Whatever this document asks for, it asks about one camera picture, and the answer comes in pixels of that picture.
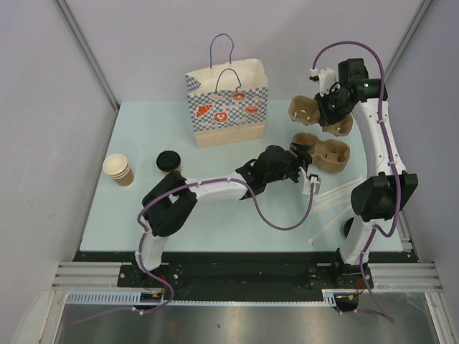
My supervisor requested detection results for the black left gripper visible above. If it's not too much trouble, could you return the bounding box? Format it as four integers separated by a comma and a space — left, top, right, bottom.
263, 143, 311, 183

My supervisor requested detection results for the single brown pulp cup carrier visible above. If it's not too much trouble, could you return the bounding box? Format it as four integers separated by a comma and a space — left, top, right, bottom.
288, 95, 354, 137

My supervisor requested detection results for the blue checkered paper bag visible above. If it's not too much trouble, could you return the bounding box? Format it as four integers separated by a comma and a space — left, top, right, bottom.
185, 33, 269, 148

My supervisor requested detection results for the single black cup lid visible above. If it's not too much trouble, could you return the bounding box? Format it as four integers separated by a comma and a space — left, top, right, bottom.
156, 150, 181, 172

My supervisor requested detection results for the single brown paper cup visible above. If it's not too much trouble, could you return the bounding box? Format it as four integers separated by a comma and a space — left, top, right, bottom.
162, 166, 181, 176

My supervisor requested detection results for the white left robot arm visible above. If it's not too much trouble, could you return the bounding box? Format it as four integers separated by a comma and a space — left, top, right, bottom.
133, 143, 320, 287

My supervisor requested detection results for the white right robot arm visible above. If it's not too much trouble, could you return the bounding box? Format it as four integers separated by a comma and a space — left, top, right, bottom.
310, 58, 418, 287

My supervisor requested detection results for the white wrapped straw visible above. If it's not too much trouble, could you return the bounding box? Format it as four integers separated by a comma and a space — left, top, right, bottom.
308, 205, 351, 246
317, 178, 364, 199
314, 188, 351, 204
312, 199, 350, 212

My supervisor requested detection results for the white wrapped straw back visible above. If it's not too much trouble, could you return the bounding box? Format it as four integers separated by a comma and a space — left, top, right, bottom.
317, 178, 364, 199

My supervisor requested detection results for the stack of black cup lids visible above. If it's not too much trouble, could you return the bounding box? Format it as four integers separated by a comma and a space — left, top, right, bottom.
343, 217, 354, 238

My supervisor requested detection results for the white wrapped straw front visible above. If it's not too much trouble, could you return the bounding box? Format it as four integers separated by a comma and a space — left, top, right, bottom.
308, 205, 351, 246

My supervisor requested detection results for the stack of brown paper cups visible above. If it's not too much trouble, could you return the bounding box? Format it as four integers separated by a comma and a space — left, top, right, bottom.
102, 153, 134, 186

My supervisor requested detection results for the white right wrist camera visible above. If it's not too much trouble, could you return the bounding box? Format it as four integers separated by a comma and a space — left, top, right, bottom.
309, 68, 337, 96

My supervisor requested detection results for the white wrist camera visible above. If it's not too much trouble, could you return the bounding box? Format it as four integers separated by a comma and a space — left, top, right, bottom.
309, 68, 337, 96
298, 168, 321, 195

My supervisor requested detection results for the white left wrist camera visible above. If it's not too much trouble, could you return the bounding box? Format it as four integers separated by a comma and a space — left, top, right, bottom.
298, 168, 321, 195

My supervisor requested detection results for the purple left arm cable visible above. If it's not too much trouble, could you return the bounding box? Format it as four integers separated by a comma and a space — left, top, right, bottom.
70, 175, 320, 323

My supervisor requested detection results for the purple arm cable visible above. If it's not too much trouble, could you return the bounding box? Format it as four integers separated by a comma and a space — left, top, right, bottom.
311, 39, 401, 322
70, 175, 320, 323

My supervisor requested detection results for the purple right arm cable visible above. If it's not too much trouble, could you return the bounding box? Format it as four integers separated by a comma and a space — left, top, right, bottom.
311, 39, 401, 322

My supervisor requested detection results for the aluminium frame post right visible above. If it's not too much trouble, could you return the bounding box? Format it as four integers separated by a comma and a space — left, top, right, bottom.
367, 1, 433, 82

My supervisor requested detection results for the aluminium frame post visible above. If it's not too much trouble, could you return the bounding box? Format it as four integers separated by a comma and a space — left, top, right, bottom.
367, 1, 433, 82
52, 0, 120, 114

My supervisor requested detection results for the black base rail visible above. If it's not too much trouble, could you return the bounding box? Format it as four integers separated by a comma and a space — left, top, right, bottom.
73, 250, 374, 305

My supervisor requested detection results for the aluminium frame rail right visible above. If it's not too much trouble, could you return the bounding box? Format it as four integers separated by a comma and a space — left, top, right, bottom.
365, 102, 459, 344

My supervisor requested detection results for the aluminium frame post left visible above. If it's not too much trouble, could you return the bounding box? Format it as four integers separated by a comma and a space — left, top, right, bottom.
52, 0, 120, 114

